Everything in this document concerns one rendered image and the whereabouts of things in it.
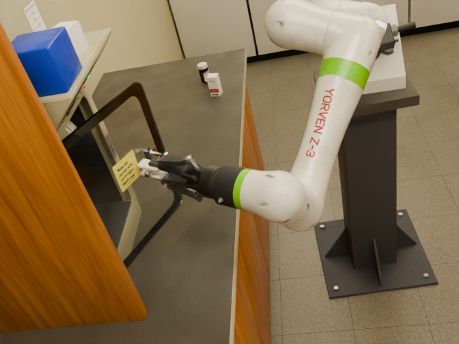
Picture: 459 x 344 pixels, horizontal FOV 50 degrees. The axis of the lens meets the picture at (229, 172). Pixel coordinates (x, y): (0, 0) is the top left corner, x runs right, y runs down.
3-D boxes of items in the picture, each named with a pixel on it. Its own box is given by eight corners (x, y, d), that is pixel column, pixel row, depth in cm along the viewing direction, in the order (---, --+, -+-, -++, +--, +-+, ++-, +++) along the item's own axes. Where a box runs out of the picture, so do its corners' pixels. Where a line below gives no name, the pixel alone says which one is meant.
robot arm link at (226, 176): (227, 189, 101) (235, 220, 107) (253, 155, 108) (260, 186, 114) (203, 183, 104) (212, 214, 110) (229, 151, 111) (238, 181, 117)
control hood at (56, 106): (35, 149, 97) (11, 106, 91) (82, 73, 122) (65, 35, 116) (89, 141, 95) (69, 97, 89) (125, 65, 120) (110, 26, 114)
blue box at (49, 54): (19, 101, 92) (-5, 57, 87) (37, 76, 100) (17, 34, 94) (68, 93, 90) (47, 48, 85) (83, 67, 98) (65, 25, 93)
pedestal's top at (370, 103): (394, 64, 195) (393, 54, 193) (419, 104, 170) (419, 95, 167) (313, 79, 199) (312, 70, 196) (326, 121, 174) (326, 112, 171)
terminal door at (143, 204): (114, 280, 123) (45, 153, 99) (182, 201, 142) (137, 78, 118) (116, 280, 123) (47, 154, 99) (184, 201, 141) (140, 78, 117)
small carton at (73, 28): (58, 58, 105) (46, 32, 102) (70, 48, 109) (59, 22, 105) (76, 57, 103) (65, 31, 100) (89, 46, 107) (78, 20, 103)
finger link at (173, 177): (205, 175, 115) (207, 180, 115) (169, 170, 121) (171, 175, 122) (196, 185, 112) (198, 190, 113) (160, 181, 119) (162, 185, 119)
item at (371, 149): (406, 210, 255) (408, 51, 200) (438, 284, 217) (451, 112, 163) (313, 225, 260) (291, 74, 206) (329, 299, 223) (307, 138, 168)
